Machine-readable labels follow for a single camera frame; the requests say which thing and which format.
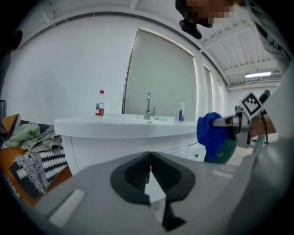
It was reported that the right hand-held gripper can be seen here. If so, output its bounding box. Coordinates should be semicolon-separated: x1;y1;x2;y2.
211;90;271;149

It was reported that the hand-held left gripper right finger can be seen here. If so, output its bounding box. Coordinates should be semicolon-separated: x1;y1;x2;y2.
150;151;241;235

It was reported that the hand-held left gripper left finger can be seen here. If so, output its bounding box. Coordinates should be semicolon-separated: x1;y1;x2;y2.
36;151;163;235

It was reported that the blue cloth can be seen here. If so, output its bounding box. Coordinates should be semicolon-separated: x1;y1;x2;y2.
197;112;230;162

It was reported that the white sink cabinet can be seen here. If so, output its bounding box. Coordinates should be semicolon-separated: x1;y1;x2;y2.
54;113;207;178

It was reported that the person's right forearm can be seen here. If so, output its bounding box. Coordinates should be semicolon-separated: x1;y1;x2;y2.
249;118;277;138

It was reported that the grey fuzzy cloth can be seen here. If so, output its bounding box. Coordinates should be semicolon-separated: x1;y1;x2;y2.
14;152;49;195

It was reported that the dark green bin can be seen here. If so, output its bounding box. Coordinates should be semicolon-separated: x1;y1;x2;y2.
204;137;238;165

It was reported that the white spray bottle blue label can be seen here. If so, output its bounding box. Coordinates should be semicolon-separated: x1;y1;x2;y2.
178;102;186;122

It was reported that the black and white patterned blanket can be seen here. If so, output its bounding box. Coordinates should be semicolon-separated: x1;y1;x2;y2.
9;120;69;199

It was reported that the ceiling tube light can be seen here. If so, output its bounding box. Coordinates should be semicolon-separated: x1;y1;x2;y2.
244;71;272;79

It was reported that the person's light grey shirt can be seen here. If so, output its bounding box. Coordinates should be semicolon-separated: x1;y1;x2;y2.
220;0;294;235

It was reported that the beige crumpled garment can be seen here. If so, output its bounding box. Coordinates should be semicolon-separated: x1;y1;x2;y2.
22;131;62;154

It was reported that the chrome faucet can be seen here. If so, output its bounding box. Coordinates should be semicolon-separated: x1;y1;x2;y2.
144;92;156;120

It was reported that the light green towel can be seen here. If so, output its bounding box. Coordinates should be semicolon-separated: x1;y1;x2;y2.
3;126;41;149

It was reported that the clear bottle with red cap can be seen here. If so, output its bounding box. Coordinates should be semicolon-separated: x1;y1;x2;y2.
95;90;105;120

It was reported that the mustard yellow cushion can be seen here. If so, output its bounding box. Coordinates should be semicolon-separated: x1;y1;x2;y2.
1;113;22;139

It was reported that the black cable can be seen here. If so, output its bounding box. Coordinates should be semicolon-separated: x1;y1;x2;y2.
260;112;270;145

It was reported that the large wall mirror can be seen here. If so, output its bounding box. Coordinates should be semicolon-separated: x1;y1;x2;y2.
121;28;198;122

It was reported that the black head-mounted camera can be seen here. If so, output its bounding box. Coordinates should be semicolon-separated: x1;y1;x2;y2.
179;19;203;40

